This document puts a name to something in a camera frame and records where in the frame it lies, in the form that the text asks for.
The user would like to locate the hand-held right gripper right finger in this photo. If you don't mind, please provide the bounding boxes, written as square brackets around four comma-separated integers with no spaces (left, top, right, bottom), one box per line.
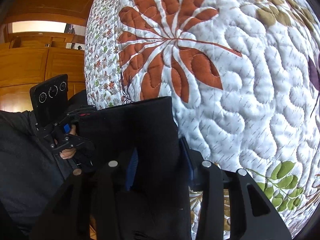
[179,137,293,240]

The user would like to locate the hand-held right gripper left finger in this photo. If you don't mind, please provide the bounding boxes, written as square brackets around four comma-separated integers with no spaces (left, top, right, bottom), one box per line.
[30,152,139,240]

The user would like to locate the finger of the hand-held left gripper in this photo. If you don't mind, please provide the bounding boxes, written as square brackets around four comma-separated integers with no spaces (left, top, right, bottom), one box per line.
[50,133,96,155]
[52,106,98,133]

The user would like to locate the black pants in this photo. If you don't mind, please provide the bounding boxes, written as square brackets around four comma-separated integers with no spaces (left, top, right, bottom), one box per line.
[75,96,193,240]

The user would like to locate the person's left hand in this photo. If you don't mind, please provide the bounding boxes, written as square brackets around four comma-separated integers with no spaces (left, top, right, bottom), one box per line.
[59,148,77,160]

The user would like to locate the wooden wardrobe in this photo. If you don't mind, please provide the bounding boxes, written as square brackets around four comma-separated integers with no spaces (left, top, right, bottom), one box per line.
[0,0,100,113]

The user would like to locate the person's dark clothing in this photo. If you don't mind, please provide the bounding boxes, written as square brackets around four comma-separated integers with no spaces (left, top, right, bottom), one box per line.
[0,90,88,240]

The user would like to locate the floral quilted bedspread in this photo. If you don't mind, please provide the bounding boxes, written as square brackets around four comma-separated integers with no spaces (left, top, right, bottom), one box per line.
[84,0,320,238]

